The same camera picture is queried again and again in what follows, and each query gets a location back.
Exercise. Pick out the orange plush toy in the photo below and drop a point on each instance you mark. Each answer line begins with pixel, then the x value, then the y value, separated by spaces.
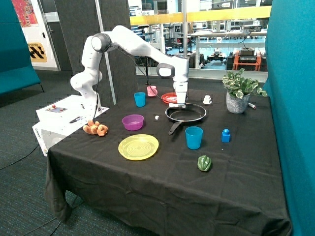
pixel 95 128

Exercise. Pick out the black tripod stand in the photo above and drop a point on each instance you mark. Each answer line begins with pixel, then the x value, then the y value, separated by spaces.
pixel 142 28

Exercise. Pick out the potted plant grey pot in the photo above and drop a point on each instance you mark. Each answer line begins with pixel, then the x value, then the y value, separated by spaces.
pixel 239 90

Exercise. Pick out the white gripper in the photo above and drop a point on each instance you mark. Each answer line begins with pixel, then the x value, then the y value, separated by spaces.
pixel 181 89

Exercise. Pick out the red poster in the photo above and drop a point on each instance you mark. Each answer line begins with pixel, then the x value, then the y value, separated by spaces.
pixel 25 13

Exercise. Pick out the white marker pen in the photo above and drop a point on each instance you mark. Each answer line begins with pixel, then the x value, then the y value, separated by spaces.
pixel 252 105

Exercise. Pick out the teal partition panel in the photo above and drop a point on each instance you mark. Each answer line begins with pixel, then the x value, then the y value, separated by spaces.
pixel 290 48

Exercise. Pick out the yellow plastic plate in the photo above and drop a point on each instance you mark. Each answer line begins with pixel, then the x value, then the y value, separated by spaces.
pixel 138 147

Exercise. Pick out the red plastic plate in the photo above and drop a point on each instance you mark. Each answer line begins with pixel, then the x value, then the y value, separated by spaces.
pixel 169 97

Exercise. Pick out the black frying pan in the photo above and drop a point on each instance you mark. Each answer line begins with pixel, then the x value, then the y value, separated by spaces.
pixel 179 115

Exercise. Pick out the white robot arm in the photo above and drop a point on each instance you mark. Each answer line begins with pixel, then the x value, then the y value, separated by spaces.
pixel 175 67

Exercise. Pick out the purple plastic bowl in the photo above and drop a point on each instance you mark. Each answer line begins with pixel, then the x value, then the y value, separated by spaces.
pixel 133 122

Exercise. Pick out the blue toy block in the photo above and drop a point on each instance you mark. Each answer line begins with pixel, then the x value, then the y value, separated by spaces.
pixel 225 136

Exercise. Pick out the teal sofa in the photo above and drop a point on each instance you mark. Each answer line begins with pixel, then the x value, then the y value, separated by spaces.
pixel 16 70

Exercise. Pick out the white small toy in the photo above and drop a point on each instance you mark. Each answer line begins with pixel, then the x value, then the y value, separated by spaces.
pixel 207 100

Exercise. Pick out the white robot control box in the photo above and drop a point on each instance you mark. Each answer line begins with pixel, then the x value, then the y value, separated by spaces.
pixel 58 120

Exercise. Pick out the blue cup near arm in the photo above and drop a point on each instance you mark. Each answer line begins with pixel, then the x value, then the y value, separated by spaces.
pixel 140 99

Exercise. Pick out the green toy pepper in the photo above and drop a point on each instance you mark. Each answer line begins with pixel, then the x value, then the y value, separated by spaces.
pixel 204 163

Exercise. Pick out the blue cup front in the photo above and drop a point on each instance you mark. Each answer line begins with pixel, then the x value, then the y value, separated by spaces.
pixel 194 136

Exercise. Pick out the black tablecloth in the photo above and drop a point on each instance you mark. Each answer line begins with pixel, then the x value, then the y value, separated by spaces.
pixel 242 194

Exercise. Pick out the yellow black sign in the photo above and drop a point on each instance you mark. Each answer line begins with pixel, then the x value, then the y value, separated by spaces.
pixel 37 52

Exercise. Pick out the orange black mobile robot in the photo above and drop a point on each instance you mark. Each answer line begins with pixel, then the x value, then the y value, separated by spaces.
pixel 250 59

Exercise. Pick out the pink mug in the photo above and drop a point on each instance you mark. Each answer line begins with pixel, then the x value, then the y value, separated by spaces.
pixel 152 91

